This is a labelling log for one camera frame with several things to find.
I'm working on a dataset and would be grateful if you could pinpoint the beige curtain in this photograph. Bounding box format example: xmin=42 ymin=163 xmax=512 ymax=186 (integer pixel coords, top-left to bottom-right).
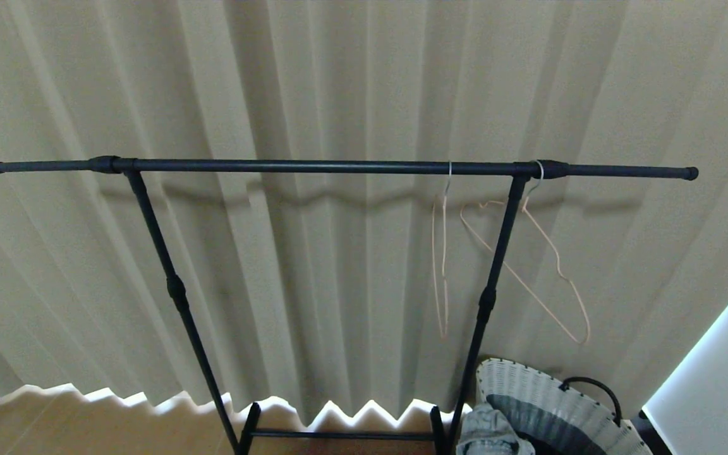
xmin=0 ymin=0 xmax=728 ymax=421

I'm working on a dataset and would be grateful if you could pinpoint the pale grey garment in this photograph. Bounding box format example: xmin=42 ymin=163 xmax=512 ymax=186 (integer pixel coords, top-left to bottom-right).
xmin=456 ymin=403 xmax=537 ymax=455

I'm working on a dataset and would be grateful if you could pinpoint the black clothes rack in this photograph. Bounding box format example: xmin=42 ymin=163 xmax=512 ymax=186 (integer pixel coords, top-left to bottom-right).
xmin=0 ymin=155 xmax=700 ymax=455

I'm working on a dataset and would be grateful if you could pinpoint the white laundry basket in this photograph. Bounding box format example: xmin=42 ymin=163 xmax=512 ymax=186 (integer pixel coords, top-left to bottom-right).
xmin=475 ymin=358 xmax=654 ymax=455

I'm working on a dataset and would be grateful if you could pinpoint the pink clothes hanger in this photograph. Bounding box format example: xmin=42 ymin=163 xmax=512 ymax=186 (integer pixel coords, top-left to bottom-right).
xmin=460 ymin=161 xmax=592 ymax=346
xmin=432 ymin=161 xmax=453 ymax=340

